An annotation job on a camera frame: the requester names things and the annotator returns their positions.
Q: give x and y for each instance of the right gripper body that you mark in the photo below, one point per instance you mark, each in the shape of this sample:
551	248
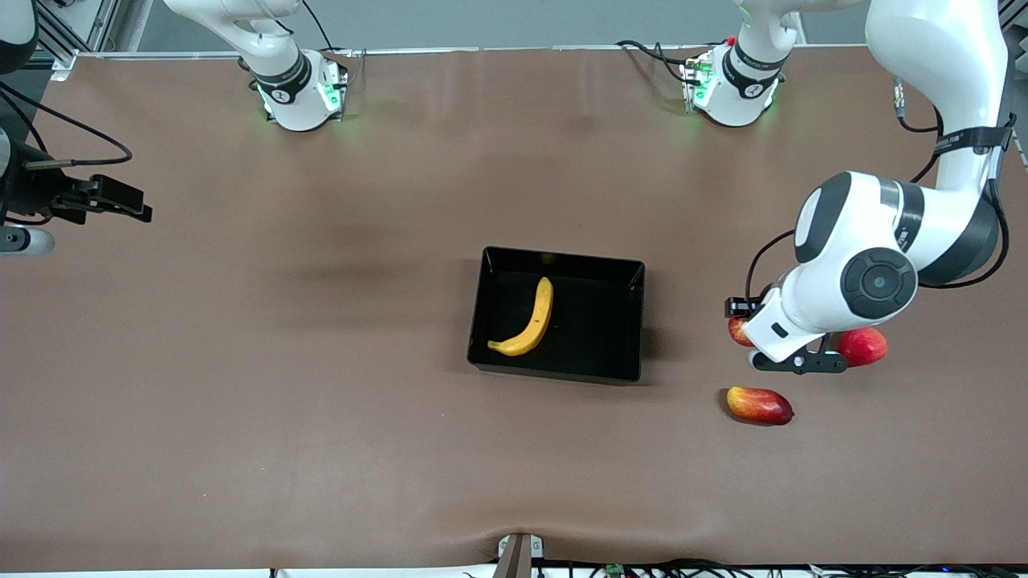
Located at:
30	191

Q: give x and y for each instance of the red yellow striped apple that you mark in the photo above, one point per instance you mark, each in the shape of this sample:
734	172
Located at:
737	333

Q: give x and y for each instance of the black plastic box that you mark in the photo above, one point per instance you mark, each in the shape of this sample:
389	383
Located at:
594	337

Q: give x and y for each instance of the yellow banana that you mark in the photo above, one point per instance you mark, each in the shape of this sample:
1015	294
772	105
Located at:
540	317

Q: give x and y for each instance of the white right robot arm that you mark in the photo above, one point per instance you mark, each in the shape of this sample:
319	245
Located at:
281	88

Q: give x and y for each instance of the red yellow mango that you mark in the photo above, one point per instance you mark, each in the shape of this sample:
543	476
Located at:
759	405

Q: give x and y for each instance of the pink red round fruit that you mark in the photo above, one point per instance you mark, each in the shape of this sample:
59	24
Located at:
867	347

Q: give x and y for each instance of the small green connector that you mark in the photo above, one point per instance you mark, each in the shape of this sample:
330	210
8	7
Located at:
615	571

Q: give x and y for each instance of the brown table mat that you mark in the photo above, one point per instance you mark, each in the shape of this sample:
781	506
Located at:
401	449

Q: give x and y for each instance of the aluminium frame profile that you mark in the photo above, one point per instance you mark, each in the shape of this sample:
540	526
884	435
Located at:
80	24

